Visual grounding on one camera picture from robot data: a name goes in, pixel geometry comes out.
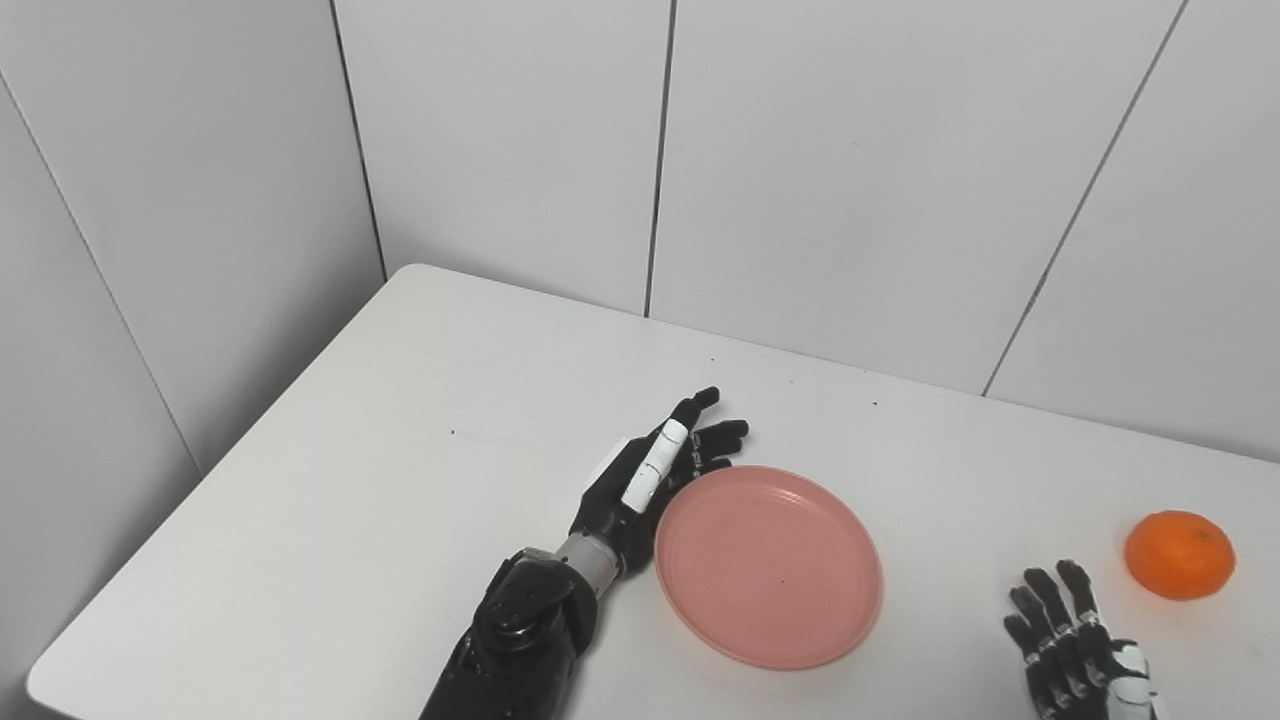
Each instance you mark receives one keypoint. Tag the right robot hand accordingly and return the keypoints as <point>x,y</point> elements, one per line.
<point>1075,650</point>

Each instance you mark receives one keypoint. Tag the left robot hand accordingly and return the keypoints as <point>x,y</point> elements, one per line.
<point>640,490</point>

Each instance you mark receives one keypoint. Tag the orange fruit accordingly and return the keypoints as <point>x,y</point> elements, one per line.
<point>1179,555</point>

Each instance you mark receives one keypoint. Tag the pink plate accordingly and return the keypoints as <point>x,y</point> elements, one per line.
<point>768,567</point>

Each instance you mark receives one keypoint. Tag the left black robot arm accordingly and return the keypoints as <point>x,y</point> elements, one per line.
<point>530,640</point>

